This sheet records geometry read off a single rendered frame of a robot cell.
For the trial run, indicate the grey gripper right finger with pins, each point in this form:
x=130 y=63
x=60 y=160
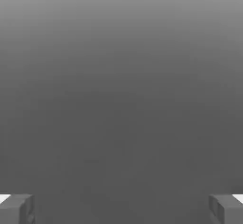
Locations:
x=226 y=210

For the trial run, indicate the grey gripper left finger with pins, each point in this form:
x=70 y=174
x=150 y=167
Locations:
x=16 y=209

